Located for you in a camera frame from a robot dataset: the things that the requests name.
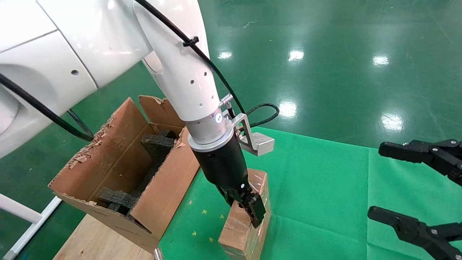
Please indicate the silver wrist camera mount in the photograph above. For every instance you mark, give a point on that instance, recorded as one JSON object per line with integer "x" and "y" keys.
{"x": 260, "y": 142}

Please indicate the small metal edge clip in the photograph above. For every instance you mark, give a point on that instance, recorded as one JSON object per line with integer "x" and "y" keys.
{"x": 158, "y": 254}

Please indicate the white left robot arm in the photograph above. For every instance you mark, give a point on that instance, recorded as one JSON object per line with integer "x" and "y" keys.
{"x": 72, "y": 36}

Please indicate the white table leg frame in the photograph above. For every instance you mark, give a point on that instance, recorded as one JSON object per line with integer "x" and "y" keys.
{"x": 21, "y": 213}

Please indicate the green table cloth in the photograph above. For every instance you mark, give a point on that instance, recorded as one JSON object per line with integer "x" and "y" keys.
{"x": 317, "y": 202}

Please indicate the black foam insert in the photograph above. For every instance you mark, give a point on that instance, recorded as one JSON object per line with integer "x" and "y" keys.
{"x": 115, "y": 198}
{"x": 158, "y": 144}

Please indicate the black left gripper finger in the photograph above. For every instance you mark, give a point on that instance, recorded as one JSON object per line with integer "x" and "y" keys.
{"x": 226, "y": 196}
{"x": 257, "y": 209}

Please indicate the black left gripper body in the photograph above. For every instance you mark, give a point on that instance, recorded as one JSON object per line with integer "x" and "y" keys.
{"x": 223, "y": 162}

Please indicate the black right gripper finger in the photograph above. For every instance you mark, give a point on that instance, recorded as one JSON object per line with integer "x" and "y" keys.
{"x": 408, "y": 225}
{"x": 411, "y": 152}

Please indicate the small taped cardboard box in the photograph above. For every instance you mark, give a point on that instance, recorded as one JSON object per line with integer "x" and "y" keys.
{"x": 238, "y": 234}

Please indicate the large open cardboard carton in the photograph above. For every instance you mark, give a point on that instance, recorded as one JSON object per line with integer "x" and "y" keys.
{"x": 162, "y": 187}

